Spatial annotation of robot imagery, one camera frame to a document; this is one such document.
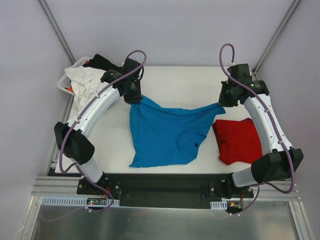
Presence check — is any red t-shirt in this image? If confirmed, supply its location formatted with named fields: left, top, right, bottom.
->
left=212, top=118, right=263, bottom=165

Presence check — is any blue t-shirt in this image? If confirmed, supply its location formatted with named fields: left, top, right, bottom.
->
left=129, top=96, right=226, bottom=168

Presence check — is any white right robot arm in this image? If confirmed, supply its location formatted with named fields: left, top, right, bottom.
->
left=218, top=63, right=304, bottom=198

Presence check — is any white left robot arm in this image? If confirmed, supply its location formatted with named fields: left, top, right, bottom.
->
left=54, top=57, right=144, bottom=195

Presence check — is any black t-shirt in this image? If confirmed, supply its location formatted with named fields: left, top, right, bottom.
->
left=83, top=54, right=122, bottom=73

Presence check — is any white t-shirt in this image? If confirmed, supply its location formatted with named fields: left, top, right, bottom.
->
left=64, top=66, right=106, bottom=110

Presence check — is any white laundry basket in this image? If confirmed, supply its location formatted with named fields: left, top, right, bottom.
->
left=57, top=57, right=106, bottom=98

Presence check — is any aluminium frame post right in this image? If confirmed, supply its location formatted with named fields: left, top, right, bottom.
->
left=252, top=0, right=303, bottom=76

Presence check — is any aluminium frame post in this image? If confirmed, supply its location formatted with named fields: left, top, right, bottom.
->
left=252, top=0, right=303, bottom=76
left=37, top=0, right=76, bottom=64

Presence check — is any black robot base mount plate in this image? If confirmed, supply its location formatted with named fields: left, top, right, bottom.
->
left=76, top=173, right=254, bottom=209

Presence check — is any white slotted cable duct right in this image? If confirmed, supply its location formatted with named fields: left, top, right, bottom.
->
left=210, top=200, right=228, bottom=211

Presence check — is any white slotted cable duct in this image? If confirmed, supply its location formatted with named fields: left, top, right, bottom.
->
left=42, top=196, right=120, bottom=208
left=210, top=200, right=228, bottom=211

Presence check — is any aluminium frame post left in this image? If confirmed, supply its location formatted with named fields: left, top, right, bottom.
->
left=37, top=0, right=76, bottom=64

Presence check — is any aluminium table edge rail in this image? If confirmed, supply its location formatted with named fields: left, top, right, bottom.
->
left=31, top=174, right=301, bottom=202

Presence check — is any white slotted cable duct left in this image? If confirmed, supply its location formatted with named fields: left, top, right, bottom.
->
left=42, top=196, right=120, bottom=208

